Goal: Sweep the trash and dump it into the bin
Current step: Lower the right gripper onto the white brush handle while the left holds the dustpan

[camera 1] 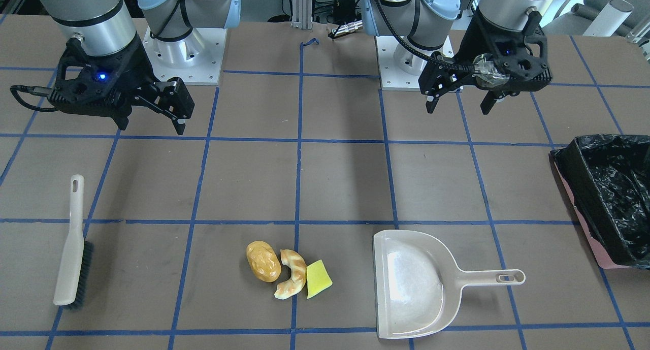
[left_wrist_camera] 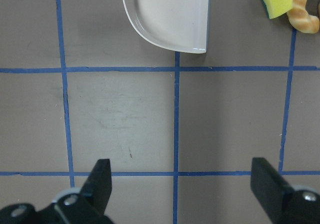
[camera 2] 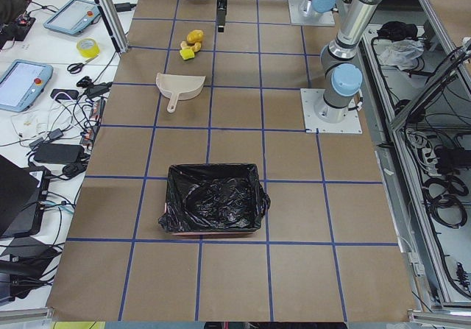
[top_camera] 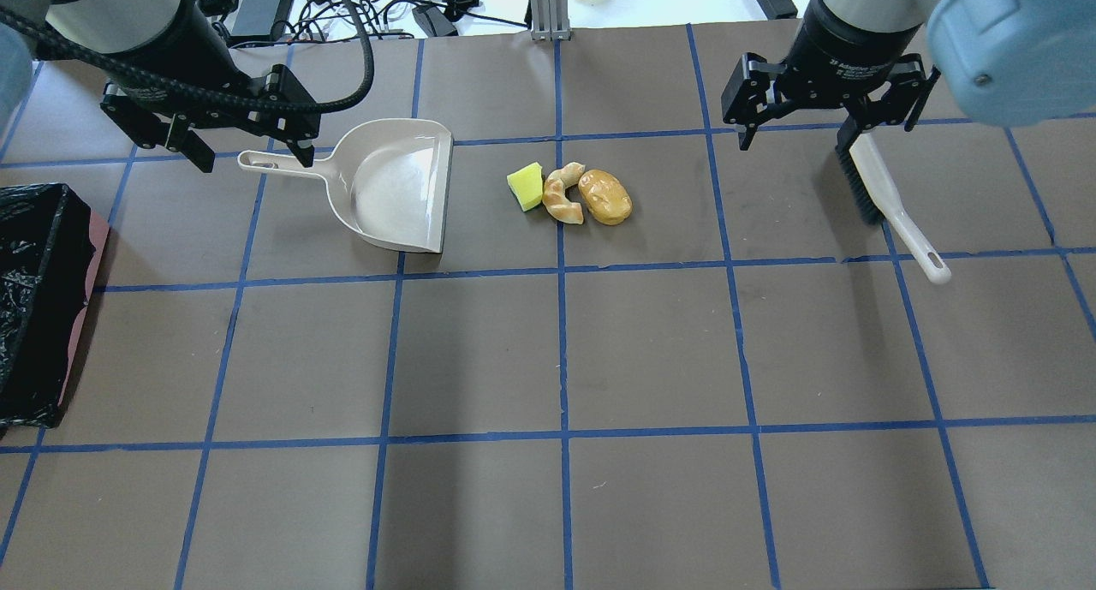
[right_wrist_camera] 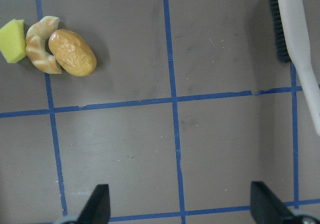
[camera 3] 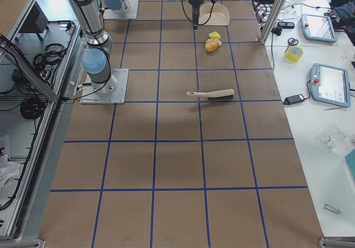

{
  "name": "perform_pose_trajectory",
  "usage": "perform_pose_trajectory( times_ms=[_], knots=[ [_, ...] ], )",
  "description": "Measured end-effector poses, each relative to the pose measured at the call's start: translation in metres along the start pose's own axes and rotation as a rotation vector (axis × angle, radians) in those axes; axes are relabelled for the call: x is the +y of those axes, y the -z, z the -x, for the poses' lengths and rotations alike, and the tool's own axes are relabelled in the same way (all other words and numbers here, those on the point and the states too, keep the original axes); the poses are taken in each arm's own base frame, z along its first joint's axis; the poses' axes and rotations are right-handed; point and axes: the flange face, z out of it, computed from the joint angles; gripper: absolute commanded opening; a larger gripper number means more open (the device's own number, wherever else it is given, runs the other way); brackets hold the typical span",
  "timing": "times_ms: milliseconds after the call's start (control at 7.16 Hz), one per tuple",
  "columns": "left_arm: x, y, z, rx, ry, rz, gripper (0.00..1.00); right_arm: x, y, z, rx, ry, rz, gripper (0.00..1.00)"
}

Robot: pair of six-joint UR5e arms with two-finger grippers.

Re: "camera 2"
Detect aluminium frame post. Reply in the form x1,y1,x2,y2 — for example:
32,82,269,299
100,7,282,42
94,0,129,54

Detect brown potato bread roll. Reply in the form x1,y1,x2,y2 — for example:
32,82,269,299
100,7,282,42
186,29,205,45

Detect near teach pendant tablet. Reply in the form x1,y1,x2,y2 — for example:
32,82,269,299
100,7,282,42
1,60,54,113

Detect bin with black bag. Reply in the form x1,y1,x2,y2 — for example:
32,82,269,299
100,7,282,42
158,163,271,235

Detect far teach pendant tablet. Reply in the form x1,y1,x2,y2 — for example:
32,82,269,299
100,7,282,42
43,0,101,35

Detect crumpled white cloth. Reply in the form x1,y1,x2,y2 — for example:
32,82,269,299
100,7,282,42
378,40,425,70

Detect coiled black cables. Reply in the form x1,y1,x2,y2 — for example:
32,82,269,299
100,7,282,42
421,176,470,230

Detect black handled scissors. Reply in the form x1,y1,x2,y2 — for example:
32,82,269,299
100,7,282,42
66,57,94,74

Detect beige plastic dustpan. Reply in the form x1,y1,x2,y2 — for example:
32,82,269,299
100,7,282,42
155,73,205,113

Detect toy croissant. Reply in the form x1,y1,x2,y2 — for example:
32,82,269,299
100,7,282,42
180,41,202,53

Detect black smartphone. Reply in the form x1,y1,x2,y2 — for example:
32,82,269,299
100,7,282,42
50,89,79,101

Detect black power adapter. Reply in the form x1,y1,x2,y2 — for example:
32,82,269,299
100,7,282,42
33,144,85,164

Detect teach pendant tablet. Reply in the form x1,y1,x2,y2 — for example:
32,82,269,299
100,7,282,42
1,60,54,113
43,0,101,35

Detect black laptop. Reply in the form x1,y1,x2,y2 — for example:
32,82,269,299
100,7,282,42
1,157,51,238

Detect yellow sponge piece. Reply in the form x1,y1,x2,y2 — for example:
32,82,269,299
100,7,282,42
179,49,195,60

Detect yellow tape roll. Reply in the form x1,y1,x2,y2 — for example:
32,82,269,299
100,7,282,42
76,38,100,58

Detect black cloth bundle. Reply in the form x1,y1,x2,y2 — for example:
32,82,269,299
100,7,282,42
377,21,418,41

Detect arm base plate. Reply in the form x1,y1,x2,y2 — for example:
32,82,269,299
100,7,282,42
300,88,363,135
288,0,335,27

